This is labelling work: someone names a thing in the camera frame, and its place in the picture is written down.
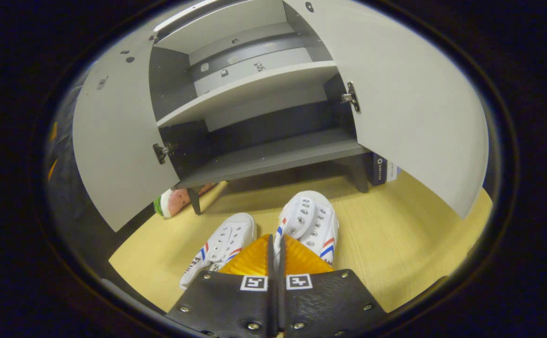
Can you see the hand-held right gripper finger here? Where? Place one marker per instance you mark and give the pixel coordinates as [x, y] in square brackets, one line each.
[270, 305]
[280, 305]

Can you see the white striped canvas shoe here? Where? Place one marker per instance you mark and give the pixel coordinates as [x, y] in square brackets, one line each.
[224, 244]
[311, 220]

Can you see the white cabinet door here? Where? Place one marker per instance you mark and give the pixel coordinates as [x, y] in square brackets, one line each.
[419, 117]
[114, 141]

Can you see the white grey shoe cabinet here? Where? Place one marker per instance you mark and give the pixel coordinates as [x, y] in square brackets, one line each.
[170, 80]

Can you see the metal door hinge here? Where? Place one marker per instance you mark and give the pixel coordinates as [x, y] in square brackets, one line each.
[161, 152]
[351, 97]

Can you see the white cabinet shelf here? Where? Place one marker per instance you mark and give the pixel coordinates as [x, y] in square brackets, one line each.
[217, 23]
[245, 91]

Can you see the watermelon print toy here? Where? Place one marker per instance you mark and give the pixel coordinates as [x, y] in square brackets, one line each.
[175, 202]

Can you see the blue white cardboard box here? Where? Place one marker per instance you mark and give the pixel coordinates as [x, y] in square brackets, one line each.
[383, 170]

